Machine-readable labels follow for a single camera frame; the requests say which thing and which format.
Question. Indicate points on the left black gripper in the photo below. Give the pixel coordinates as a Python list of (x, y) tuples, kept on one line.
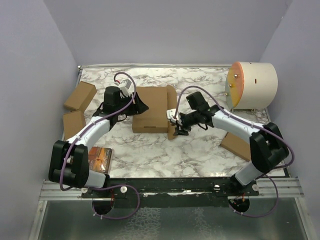
[(138, 107)]

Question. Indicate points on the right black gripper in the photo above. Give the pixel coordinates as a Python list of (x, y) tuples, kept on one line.
[(182, 132)]

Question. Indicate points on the cardboard box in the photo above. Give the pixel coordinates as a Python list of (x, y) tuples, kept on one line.
[(73, 122), (237, 146), (81, 97), (159, 99)]

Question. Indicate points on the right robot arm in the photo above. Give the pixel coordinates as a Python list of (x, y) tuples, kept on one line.
[(267, 147)]

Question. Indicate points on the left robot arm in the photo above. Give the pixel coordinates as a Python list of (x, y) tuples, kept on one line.
[(69, 165)]

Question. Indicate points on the white cylinder container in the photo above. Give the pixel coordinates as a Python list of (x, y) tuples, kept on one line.
[(250, 85)]

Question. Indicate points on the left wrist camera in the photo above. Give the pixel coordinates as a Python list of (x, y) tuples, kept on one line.
[(125, 86)]

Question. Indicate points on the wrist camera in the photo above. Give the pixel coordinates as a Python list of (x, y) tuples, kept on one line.
[(172, 116), (125, 86)]

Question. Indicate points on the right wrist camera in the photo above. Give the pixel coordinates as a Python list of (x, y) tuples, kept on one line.
[(172, 116)]

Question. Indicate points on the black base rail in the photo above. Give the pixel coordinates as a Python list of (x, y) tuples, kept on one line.
[(170, 192)]

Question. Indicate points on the aluminium frame profile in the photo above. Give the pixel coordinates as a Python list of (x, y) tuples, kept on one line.
[(50, 191)]

